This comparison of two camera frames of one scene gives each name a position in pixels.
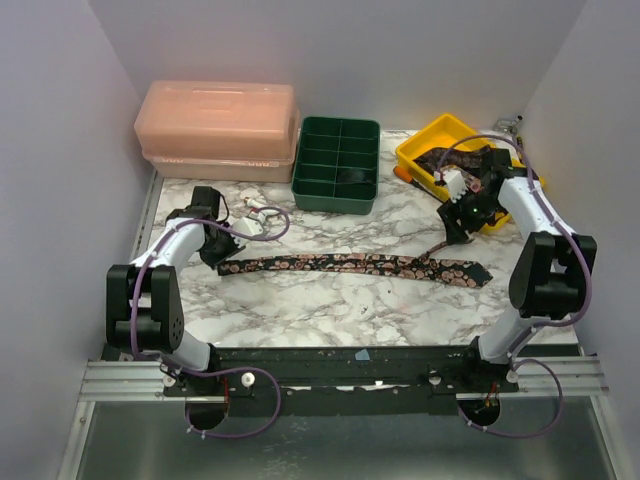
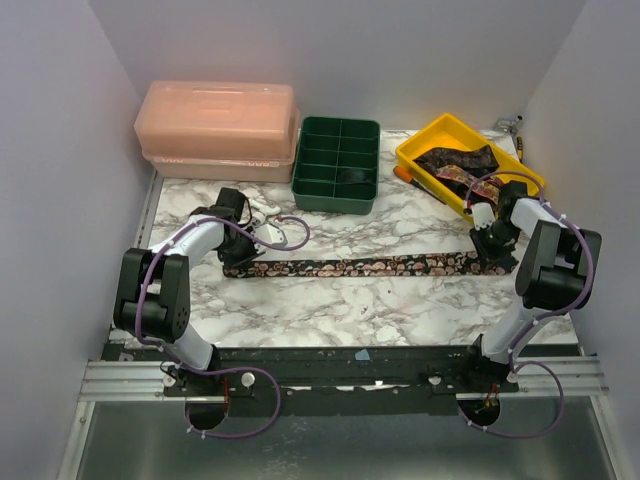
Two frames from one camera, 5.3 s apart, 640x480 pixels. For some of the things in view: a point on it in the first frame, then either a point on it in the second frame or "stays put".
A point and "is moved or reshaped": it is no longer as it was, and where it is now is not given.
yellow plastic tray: (449, 131) stays put
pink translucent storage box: (218, 131) stays put
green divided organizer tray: (336, 165) stays put
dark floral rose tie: (426, 265) is moved or reshaped
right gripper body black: (455, 226) -> (493, 251)
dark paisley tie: (473, 161) stays put
